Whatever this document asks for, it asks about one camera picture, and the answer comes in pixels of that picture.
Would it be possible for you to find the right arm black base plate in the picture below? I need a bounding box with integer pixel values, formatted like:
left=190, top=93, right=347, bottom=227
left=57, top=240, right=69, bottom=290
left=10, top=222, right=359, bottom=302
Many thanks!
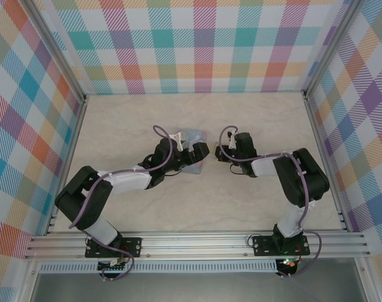
left=251, top=235, right=312, bottom=257

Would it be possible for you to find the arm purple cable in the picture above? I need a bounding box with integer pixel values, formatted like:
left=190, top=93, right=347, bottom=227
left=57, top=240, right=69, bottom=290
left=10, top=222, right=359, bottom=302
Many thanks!
left=220, top=125, right=323, bottom=278
left=69, top=125, right=174, bottom=281

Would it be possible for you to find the light blue cartoon tin box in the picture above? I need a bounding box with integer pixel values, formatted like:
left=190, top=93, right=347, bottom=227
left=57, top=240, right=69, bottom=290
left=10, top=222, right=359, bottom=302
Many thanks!
left=171, top=126, right=209, bottom=176

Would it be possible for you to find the grey metal shelf panel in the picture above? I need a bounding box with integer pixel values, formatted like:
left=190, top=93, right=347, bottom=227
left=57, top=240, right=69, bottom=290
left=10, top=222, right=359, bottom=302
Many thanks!
left=29, top=267, right=368, bottom=302

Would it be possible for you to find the wide aluminium base rail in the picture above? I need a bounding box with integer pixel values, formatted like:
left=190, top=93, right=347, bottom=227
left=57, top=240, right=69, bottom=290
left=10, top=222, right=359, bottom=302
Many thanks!
left=23, top=230, right=371, bottom=262

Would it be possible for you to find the aluminium side rail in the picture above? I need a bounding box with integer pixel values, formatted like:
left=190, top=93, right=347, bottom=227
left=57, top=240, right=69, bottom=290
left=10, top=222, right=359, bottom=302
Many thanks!
left=303, top=93, right=352, bottom=233
left=42, top=96, right=89, bottom=237

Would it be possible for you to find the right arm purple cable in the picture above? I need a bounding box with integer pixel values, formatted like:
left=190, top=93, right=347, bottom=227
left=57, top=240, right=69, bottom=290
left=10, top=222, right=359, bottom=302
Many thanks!
left=220, top=125, right=323, bottom=278

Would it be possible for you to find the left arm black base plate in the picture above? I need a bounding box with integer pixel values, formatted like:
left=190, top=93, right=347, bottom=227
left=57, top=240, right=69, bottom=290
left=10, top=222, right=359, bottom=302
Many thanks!
left=84, top=237, right=143, bottom=259

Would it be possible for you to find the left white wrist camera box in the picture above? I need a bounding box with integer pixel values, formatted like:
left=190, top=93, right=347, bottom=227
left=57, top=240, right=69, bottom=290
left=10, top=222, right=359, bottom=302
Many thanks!
left=171, top=131, right=184, bottom=150

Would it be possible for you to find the white slotted cable duct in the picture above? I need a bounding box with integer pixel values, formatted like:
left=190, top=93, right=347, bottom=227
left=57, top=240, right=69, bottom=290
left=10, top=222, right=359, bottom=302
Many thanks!
left=38, top=259, right=279, bottom=274

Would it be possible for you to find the aluminium corner post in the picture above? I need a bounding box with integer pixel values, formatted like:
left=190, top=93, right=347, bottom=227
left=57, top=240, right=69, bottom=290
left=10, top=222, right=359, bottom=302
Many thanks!
left=303, top=0, right=365, bottom=99
left=26, top=0, right=89, bottom=104

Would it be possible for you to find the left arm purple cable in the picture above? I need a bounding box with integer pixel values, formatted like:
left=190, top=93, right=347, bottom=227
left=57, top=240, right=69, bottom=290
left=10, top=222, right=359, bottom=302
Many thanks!
left=69, top=125, right=174, bottom=281

